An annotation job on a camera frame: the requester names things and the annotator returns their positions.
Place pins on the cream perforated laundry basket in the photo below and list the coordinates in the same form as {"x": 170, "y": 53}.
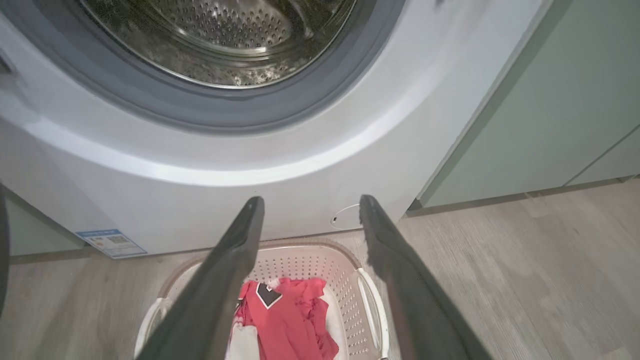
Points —
{"x": 310, "y": 262}

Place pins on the white front-load washing machine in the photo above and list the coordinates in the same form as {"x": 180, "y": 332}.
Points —
{"x": 250, "y": 200}

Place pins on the blue energy label sticker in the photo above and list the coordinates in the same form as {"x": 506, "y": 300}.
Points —
{"x": 112, "y": 243}

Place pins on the round white filter cover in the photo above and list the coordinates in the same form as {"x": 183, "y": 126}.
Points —
{"x": 345, "y": 212}

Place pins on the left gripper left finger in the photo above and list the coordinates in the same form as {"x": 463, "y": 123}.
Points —
{"x": 210, "y": 300}

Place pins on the stainless steel washing machine drum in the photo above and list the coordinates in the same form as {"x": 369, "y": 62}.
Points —
{"x": 220, "y": 30}

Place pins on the red jersey garment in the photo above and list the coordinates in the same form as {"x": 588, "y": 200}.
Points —
{"x": 290, "y": 320}

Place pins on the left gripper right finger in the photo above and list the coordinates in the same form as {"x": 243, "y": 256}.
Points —
{"x": 415, "y": 310}

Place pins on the white garment with red trim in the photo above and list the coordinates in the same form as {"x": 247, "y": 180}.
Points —
{"x": 244, "y": 342}

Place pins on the pale green tall cabinet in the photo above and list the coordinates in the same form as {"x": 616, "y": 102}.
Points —
{"x": 560, "y": 100}

